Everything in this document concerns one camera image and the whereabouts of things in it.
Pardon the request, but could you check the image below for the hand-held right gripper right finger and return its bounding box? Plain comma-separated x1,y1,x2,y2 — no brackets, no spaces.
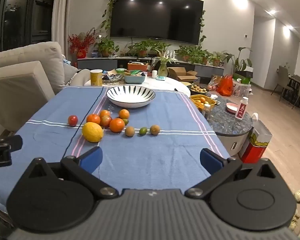
184,148,282,201

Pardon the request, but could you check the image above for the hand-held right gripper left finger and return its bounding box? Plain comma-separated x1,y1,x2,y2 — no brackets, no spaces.
22,146,119,200

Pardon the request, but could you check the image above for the yellow lemon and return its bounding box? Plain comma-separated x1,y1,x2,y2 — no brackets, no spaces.
82,122,104,143

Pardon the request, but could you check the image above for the pale red apple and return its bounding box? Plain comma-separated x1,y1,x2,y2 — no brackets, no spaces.
100,116,112,128

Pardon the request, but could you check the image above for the striped white bowl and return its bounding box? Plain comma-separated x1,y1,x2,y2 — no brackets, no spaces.
106,85,156,108

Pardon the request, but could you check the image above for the round dark stone table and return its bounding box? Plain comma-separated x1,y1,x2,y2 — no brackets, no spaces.
205,96,254,157

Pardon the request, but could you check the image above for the red and white paper bag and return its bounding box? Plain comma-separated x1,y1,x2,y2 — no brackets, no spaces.
238,112,273,164

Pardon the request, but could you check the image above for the pink plate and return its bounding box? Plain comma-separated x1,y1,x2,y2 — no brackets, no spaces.
226,102,241,114

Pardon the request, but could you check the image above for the blue striped tablecloth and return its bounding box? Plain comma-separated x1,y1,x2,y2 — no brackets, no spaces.
0,86,231,217

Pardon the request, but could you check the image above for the yellow fruit basket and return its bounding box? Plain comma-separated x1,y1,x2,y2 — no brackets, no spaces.
190,94,217,112

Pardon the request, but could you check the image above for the white bottle with red label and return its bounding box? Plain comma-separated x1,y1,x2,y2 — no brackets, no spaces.
235,96,249,120

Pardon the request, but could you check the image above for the beige sofa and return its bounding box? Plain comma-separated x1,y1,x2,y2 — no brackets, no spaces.
0,41,91,137

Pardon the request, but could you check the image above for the orange plastic bag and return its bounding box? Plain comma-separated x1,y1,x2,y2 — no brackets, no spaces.
216,74,234,97

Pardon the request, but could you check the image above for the yellow can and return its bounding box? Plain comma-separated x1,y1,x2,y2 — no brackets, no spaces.
90,69,104,87

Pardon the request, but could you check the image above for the plate of snack packets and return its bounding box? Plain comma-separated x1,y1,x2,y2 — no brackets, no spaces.
102,73,124,82

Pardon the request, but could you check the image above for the teal rectangular basin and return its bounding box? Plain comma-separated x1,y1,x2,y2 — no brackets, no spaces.
124,74,146,84

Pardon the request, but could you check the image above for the grey television cabinet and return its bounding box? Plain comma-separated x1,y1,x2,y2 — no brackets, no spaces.
77,56,225,78

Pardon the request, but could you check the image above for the green box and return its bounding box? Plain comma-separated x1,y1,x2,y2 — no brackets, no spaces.
233,66,254,84

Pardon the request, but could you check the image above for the open cardboard box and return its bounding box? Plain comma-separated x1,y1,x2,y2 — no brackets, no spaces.
168,67,198,82

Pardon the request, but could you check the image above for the potted green plant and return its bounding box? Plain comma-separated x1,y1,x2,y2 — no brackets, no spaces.
126,40,151,58
195,50,211,65
211,51,227,67
94,36,119,58
174,45,198,63
150,41,171,56

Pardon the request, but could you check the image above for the orange storage box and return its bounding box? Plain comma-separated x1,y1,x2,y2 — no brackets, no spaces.
127,62,148,72

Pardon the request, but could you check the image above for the tall leafy floor plant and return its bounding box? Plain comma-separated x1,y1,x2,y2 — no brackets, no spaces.
223,47,253,74

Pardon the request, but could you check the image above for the glass vase with plant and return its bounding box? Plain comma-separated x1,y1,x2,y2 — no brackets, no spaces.
156,50,177,78

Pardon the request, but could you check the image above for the red berry bouquet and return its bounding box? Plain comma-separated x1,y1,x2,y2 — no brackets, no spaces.
67,27,97,59

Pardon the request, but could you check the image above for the dark glass window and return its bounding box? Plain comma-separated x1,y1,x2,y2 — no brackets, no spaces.
0,0,58,53

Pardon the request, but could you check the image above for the white curtain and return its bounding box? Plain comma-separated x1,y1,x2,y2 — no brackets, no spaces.
51,0,71,55

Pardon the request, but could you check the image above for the green trailing vine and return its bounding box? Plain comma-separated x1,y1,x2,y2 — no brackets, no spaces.
99,0,207,46

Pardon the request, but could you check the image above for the black wall television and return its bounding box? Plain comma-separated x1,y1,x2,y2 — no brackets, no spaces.
110,0,204,45

